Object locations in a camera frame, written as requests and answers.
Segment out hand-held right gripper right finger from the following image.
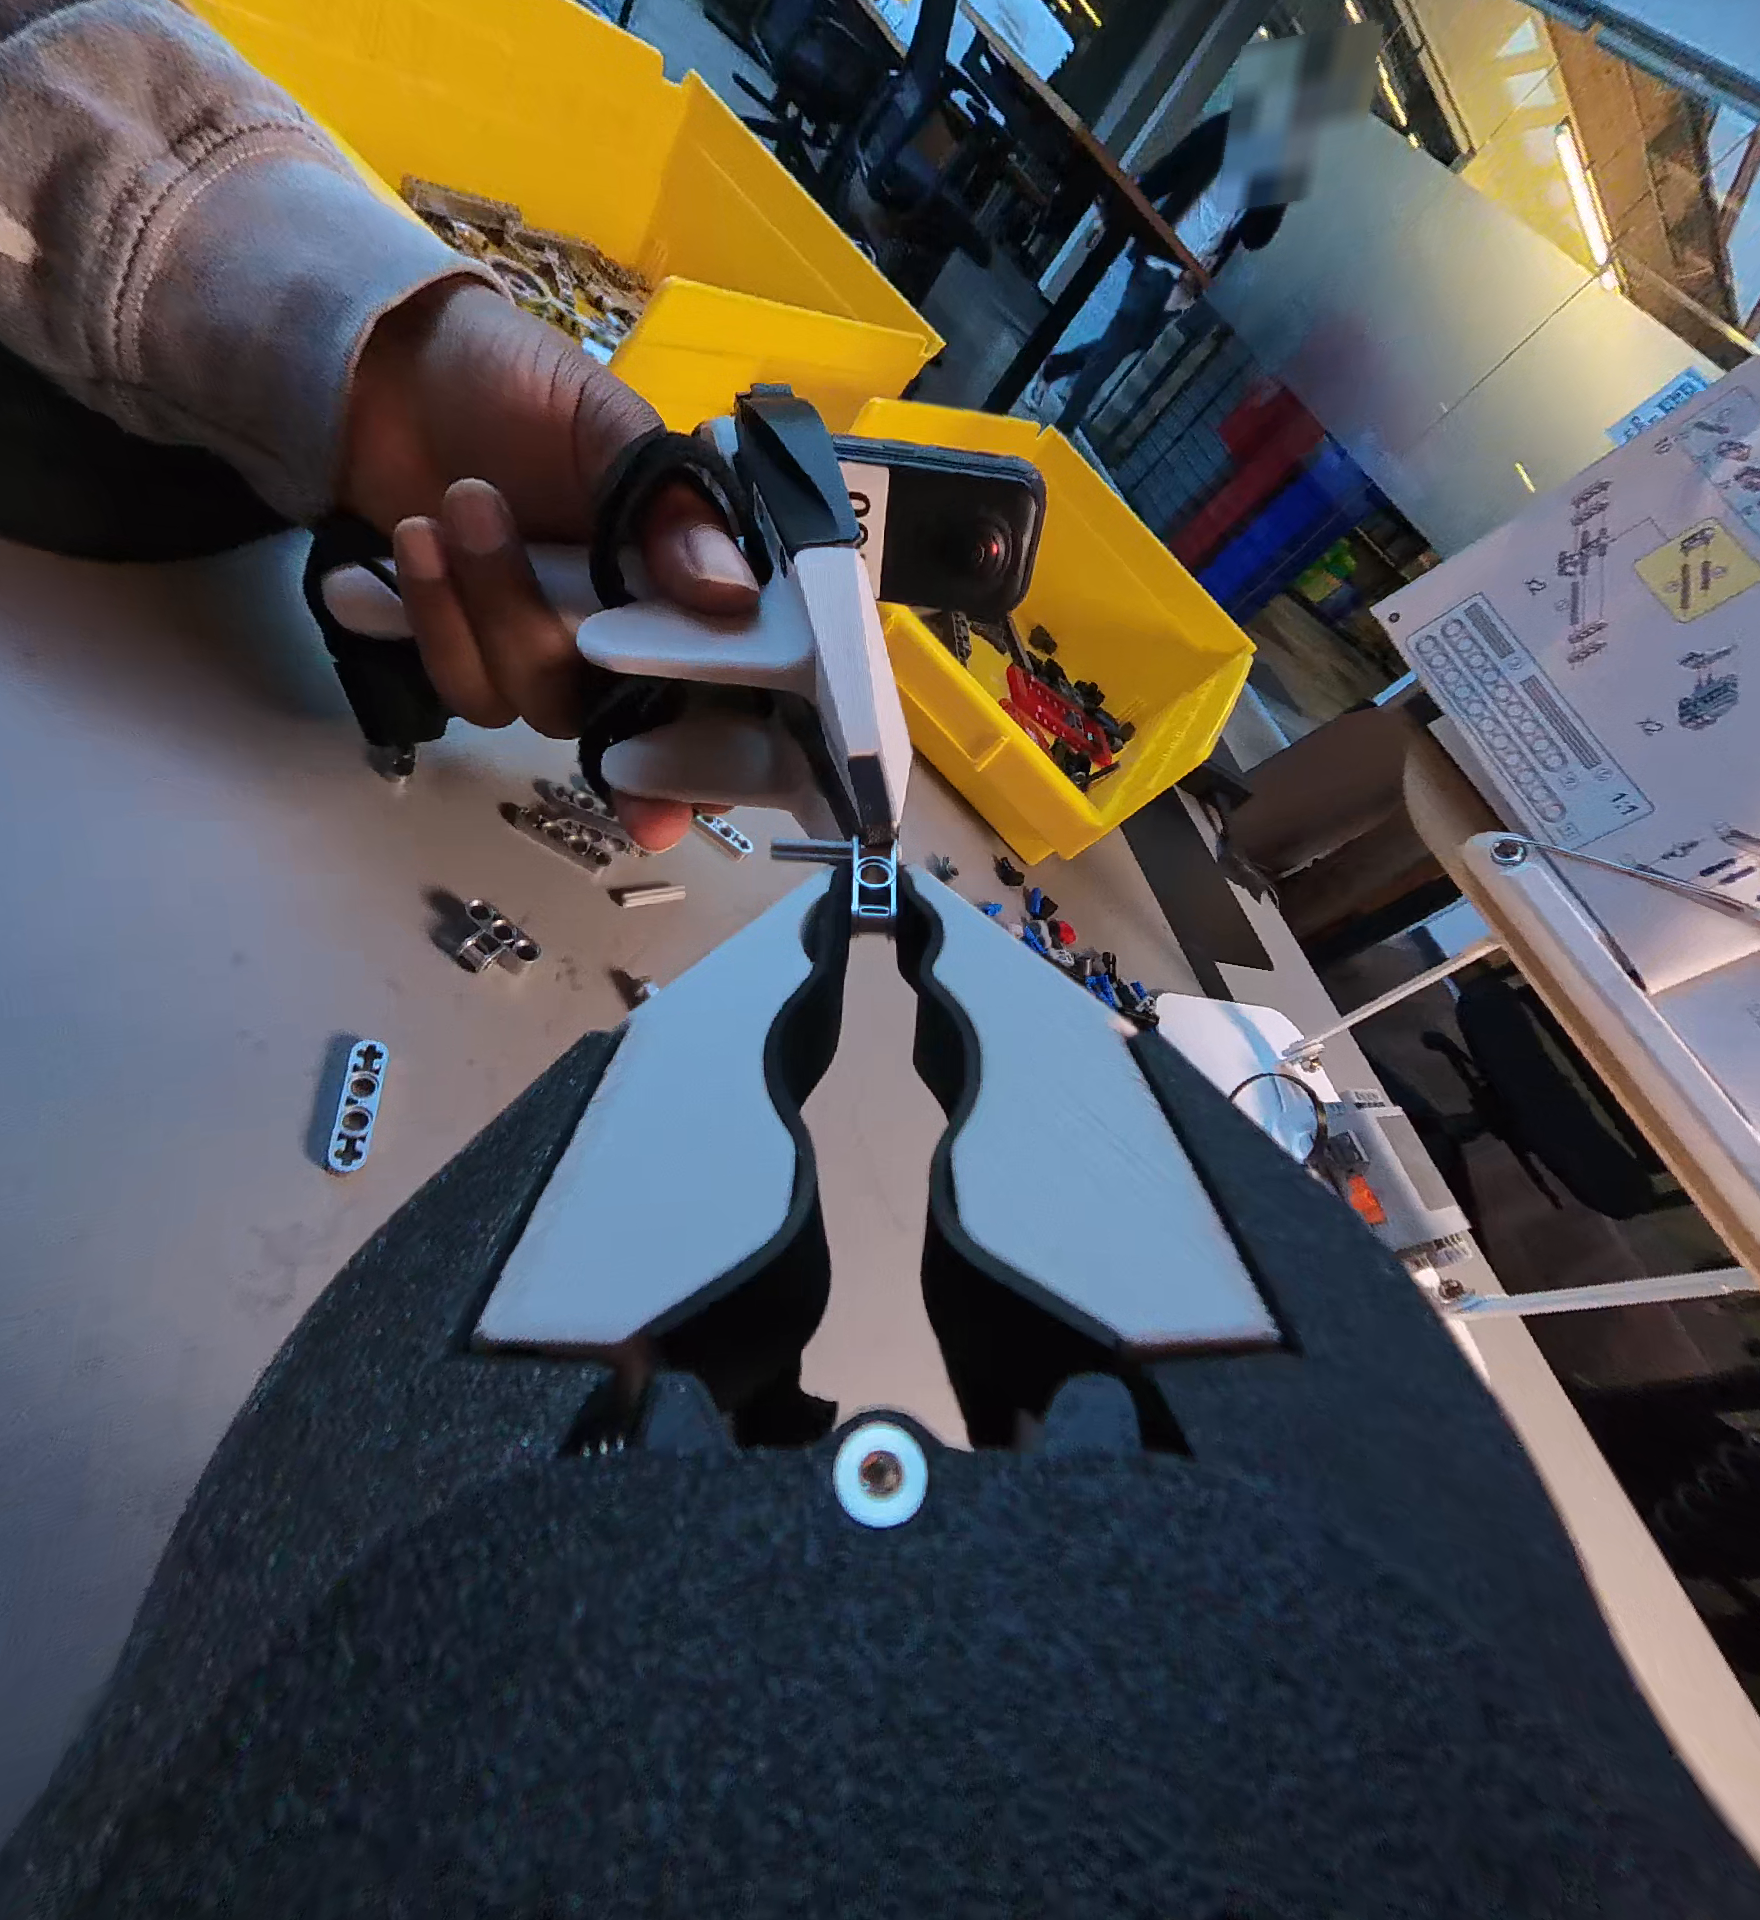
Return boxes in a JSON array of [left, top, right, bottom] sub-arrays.
[[891, 870, 1284, 1448]]

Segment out scattered chrome beams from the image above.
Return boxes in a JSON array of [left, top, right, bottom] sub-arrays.
[[323, 743, 756, 1176]]

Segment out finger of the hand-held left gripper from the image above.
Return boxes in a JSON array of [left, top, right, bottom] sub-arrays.
[[603, 711, 864, 838], [576, 542, 915, 842]]

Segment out heap of dark building pieces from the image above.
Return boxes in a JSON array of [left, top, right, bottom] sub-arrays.
[[951, 607, 1138, 792]]

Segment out black motor cable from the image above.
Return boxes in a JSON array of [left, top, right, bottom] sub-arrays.
[[1230, 1068, 1335, 1176]]

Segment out black mesh pad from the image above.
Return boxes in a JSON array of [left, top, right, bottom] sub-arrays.
[[0, 301, 297, 564]]

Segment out person's left hand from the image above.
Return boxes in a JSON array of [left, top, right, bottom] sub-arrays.
[[333, 283, 761, 854]]

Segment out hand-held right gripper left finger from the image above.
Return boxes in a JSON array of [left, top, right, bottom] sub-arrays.
[[472, 867, 854, 1448]]

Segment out person's left forearm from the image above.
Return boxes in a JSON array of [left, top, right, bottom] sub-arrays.
[[0, 0, 500, 519]]

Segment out white paper notice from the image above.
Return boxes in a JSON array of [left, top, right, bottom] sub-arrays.
[[1606, 367, 1717, 452]]

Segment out pile of small coloured connectors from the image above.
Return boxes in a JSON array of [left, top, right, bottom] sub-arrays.
[[970, 886, 1161, 1033]]

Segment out grey desk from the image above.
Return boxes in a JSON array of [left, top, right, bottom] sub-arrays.
[[0, 503, 1760, 1907]]

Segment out stack of red crates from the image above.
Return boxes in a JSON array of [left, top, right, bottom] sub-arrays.
[[1169, 380, 1326, 566]]

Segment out blue crate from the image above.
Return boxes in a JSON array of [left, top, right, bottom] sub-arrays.
[[1199, 440, 1400, 619]]

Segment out black office chair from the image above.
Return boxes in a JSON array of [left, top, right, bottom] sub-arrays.
[[1419, 975, 1665, 1220], [729, 0, 1032, 256]]

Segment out grey battery box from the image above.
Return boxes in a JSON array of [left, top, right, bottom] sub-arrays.
[[1315, 1091, 1477, 1265]]

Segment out stack of grey crates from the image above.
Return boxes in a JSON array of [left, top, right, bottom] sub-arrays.
[[1060, 301, 1272, 505]]

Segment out instruction booklet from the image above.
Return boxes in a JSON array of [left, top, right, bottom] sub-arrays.
[[1373, 357, 1760, 1202]]

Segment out wooden top table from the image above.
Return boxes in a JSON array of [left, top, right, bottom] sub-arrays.
[[955, 0, 1215, 419]]

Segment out far left yellow bin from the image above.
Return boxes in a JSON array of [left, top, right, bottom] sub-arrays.
[[399, 178, 657, 362]]

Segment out yellow bin with red panels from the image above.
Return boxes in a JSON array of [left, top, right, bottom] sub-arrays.
[[850, 397, 1257, 867]]

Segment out wooden book stand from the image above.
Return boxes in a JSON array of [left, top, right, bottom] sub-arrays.
[[1152, 726, 1760, 1390]]

